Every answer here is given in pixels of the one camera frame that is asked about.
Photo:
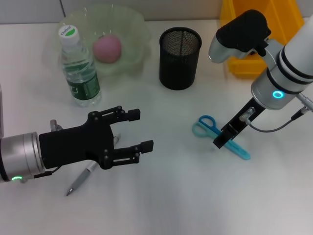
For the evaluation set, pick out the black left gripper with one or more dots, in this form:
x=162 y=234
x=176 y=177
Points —
x=73 y=144

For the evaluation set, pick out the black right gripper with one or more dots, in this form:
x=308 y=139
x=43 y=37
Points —
x=247 y=115

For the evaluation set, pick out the light blue scissors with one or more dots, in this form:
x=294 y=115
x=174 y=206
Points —
x=239 y=151

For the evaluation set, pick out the clear green-label water bottle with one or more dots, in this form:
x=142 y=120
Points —
x=80 y=83

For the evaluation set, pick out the pink toy peach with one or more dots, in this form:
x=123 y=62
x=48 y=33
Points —
x=106 y=49

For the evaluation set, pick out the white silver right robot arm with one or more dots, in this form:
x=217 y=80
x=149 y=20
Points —
x=288 y=63

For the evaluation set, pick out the black mesh pen holder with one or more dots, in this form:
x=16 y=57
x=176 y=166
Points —
x=178 y=66

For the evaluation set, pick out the silver ballpoint pen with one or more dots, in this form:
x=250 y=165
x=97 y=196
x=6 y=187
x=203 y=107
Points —
x=78 y=182

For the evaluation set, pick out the translucent green fruit bowl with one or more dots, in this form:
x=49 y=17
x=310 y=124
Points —
x=132 y=36

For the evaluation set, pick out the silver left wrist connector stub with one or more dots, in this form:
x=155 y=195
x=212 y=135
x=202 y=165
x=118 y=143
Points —
x=53 y=124

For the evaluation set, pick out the yellow plastic bin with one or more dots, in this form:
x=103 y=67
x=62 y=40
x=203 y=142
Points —
x=283 y=17

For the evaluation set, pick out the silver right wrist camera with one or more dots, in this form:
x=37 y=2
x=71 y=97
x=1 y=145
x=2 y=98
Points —
x=242 y=31

